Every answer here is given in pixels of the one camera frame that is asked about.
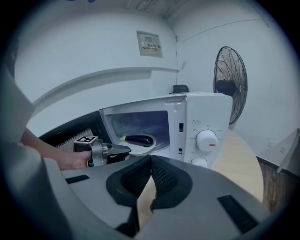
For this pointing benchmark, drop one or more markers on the person's left forearm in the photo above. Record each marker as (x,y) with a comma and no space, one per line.
(58,154)

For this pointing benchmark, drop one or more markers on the white microwave turntable plate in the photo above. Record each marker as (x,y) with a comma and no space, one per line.
(150,148)

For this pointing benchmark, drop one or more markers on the white microwave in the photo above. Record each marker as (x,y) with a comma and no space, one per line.
(206,112)

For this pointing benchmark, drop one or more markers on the grey cabinet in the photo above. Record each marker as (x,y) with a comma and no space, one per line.
(284,150)

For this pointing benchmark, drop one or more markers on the purple eggplant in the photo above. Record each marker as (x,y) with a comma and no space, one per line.
(138,140)

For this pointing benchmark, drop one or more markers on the grey wall electrical panel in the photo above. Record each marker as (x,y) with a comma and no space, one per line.
(150,44)

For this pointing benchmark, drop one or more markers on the small black box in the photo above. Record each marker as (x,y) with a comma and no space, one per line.
(180,89)

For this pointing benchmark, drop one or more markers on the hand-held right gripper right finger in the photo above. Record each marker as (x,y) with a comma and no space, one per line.
(199,211)

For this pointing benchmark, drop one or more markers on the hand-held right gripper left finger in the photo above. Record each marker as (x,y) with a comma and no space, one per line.
(93,194)

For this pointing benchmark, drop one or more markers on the white wall ledge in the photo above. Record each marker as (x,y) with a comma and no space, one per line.
(98,77)

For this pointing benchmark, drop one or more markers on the black standing fan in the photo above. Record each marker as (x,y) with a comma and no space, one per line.
(230,84)

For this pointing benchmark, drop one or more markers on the person's grey shirt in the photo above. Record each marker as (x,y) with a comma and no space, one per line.
(18,164)

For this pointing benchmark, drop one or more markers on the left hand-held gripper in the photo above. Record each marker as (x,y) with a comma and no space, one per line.
(96,150)

